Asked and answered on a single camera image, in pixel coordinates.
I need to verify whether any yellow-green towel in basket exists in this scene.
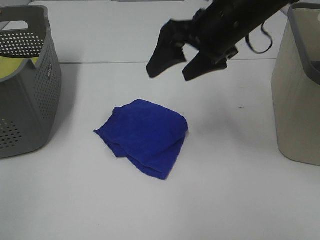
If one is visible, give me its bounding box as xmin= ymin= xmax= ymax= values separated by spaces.
xmin=0 ymin=56 xmax=38 ymax=83

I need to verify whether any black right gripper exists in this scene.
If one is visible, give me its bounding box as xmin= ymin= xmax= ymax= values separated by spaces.
xmin=146 ymin=0 xmax=295 ymax=81

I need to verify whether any beige plastic basket grey rim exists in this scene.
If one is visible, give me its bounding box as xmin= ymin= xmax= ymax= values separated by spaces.
xmin=271 ymin=3 xmax=320 ymax=166

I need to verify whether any grey perforated plastic basket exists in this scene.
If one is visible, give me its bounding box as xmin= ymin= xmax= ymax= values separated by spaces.
xmin=0 ymin=5 xmax=62 ymax=158

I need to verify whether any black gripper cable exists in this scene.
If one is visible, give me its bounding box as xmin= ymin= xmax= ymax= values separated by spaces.
xmin=245 ymin=19 xmax=274 ymax=54

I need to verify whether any blue towel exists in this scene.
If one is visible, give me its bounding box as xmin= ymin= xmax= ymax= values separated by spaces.
xmin=94 ymin=99 xmax=188 ymax=180

